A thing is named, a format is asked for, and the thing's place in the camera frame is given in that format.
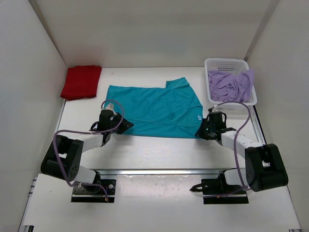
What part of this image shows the red t shirt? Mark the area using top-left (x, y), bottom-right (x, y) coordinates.
top-left (60, 65), bottom-right (102, 101)

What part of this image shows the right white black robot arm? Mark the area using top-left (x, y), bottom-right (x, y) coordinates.
top-left (195, 111), bottom-right (289, 192)

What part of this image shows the aluminium frame rail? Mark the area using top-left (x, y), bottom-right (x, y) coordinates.
top-left (97, 169), bottom-right (223, 175)

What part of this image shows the purple cable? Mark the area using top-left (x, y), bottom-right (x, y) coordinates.
top-left (204, 101), bottom-right (254, 199)
top-left (53, 99), bottom-right (125, 202)

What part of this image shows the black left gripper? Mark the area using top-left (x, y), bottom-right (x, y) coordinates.
top-left (108, 112), bottom-right (133, 134)

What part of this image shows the teal t shirt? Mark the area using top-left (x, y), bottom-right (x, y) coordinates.
top-left (106, 77), bottom-right (203, 139)

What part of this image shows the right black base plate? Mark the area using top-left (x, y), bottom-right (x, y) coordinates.
top-left (190, 177), bottom-right (249, 205)

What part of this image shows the lavender t shirt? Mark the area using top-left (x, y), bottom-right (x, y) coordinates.
top-left (208, 69), bottom-right (254, 102)

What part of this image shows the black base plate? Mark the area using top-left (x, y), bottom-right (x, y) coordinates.
top-left (190, 177), bottom-right (249, 205)
top-left (71, 175), bottom-right (116, 203)

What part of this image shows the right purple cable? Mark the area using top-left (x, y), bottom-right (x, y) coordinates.
top-left (204, 101), bottom-right (254, 199)

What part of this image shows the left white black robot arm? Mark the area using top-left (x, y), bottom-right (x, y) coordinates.
top-left (41, 109), bottom-right (134, 193)

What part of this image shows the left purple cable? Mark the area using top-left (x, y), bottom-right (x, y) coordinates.
top-left (53, 99), bottom-right (125, 202)

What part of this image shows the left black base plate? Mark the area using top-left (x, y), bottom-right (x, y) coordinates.
top-left (71, 175), bottom-right (116, 203)

